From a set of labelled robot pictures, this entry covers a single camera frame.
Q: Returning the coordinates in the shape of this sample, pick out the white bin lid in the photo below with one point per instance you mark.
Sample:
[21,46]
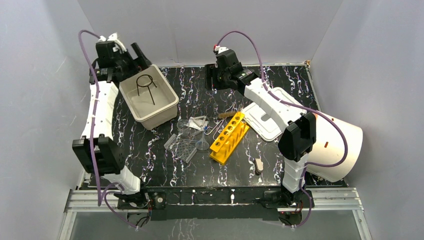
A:
[264,125]

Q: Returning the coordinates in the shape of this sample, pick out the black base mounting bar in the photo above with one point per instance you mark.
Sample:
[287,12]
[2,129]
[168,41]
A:
[258,202]

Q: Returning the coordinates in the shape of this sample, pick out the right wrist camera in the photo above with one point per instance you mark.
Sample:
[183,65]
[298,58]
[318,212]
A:
[217,49]

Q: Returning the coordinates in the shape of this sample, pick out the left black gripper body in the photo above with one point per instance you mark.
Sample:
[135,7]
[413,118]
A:
[131,57]

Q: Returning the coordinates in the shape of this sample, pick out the beige plastic bin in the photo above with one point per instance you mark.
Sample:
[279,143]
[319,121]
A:
[142,109]

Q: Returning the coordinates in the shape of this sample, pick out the yellow test tube rack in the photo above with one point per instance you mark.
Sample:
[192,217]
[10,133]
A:
[228,140]

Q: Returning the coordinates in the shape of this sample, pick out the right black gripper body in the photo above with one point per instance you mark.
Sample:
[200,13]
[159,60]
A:
[219,80]

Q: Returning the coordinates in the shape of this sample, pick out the black wire ring stand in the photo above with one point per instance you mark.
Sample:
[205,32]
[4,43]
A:
[147,85]

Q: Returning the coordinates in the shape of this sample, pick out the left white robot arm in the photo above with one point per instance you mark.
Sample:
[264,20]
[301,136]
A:
[96,149]

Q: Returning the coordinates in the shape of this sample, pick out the small beige stopper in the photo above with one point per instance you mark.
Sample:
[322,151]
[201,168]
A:
[259,166]

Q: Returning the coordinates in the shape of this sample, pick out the white centrifuge with orange lid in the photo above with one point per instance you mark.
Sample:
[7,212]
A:
[329,148]

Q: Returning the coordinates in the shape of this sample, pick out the clear well plate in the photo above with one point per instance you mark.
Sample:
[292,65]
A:
[181,148]

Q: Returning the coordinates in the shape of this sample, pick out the clear plastic funnel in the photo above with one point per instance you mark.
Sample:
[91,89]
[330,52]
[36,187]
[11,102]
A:
[202,144]

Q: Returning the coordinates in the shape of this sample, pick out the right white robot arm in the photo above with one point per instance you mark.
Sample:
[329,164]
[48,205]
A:
[298,126]

